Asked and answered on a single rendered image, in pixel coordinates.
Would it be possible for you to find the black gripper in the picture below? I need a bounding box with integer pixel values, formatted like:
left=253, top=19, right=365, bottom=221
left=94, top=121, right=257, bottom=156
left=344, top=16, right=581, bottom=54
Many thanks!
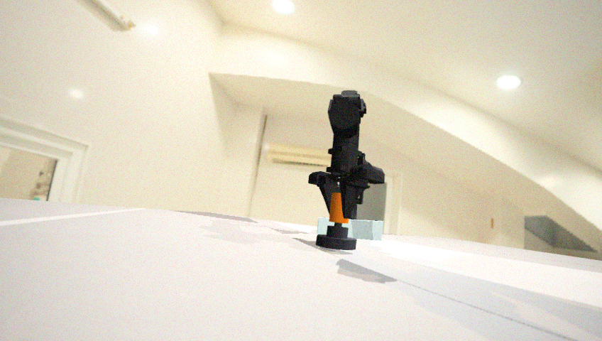
left=308, top=141, right=385, bottom=219

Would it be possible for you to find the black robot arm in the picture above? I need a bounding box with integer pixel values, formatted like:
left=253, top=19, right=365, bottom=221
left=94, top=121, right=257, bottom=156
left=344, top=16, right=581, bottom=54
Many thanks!
left=328, top=90, right=372, bottom=220

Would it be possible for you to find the black stepped round pedestal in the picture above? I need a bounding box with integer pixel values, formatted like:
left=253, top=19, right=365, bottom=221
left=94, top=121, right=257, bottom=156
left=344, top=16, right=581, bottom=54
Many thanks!
left=315, top=222, right=357, bottom=250

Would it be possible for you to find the orange knob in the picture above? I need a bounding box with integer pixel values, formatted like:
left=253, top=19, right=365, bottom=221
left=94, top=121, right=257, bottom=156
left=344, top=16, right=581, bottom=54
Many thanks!
left=329, top=193, right=349, bottom=224

